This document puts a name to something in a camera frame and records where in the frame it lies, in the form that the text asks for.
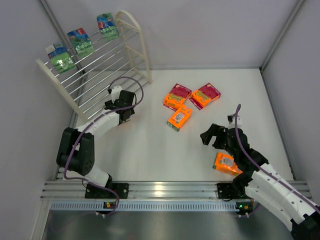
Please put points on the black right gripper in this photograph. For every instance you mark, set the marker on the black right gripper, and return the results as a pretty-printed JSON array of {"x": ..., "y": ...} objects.
[{"x": 220, "y": 137}]

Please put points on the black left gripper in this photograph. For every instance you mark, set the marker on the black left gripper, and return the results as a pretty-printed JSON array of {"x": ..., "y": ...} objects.
[{"x": 127, "y": 115}]

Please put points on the orange box barcode side up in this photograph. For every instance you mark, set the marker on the orange box barcode side up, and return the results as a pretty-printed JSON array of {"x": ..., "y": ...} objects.
[{"x": 179, "y": 118}]

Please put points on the blue green Vileda sponge pack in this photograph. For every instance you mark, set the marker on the blue green Vileda sponge pack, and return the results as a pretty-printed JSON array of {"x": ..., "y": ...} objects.
[{"x": 59, "y": 57}]

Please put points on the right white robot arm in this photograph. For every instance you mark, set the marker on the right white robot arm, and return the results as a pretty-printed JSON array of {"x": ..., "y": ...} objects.
[{"x": 259, "y": 181}]

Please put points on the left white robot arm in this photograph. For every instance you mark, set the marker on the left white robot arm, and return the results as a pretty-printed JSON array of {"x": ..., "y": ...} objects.
[{"x": 76, "y": 151}]

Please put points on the orange box near right arm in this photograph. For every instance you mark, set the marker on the orange box near right arm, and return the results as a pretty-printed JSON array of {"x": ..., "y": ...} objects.
[{"x": 225, "y": 163}]

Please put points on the orange pink Scrub Mommy box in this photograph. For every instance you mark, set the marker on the orange pink Scrub Mommy box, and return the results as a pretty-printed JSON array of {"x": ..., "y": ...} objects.
[{"x": 176, "y": 97}]

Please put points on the cream chrome wire shelf rack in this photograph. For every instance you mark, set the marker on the cream chrome wire shelf rack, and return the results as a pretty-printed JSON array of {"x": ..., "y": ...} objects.
[{"x": 84, "y": 87}]

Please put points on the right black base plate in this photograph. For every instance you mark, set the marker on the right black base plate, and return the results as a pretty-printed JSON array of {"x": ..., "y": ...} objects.
[{"x": 226, "y": 191}]

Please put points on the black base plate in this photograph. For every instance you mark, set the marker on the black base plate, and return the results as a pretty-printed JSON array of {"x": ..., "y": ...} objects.
[
  {"x": 121, "y": 189},
  {"x": 226, "y": 191}
]

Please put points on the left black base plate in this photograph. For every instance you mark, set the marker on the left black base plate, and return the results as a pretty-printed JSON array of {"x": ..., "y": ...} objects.
[{"x": 121, "y": 189}]

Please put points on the aluminium mounting rail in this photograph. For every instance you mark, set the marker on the aluminium mounting rail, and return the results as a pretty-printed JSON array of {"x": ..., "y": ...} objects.
[{"x": 172, "y": 196}]

